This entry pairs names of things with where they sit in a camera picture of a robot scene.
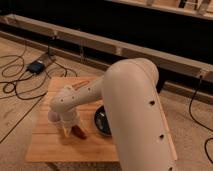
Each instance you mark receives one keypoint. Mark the black bowl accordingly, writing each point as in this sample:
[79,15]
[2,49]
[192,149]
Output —
[101,122]

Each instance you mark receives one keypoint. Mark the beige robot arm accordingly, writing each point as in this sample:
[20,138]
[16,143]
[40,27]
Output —
[134,112]

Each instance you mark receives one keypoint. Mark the white plastic cup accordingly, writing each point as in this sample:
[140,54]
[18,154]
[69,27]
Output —
[53,117]

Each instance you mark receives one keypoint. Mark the wooden table board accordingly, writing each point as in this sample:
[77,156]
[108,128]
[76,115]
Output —
[48,143]

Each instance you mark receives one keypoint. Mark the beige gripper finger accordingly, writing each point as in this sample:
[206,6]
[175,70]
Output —
[66,131]

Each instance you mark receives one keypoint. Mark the dark red pepper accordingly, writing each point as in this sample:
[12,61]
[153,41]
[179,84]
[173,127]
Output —
[77,131]

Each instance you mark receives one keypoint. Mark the wooden frame rail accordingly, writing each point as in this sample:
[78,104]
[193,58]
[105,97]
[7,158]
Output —
[164,60]

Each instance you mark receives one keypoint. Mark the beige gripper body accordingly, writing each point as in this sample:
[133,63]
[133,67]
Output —
[70,118]

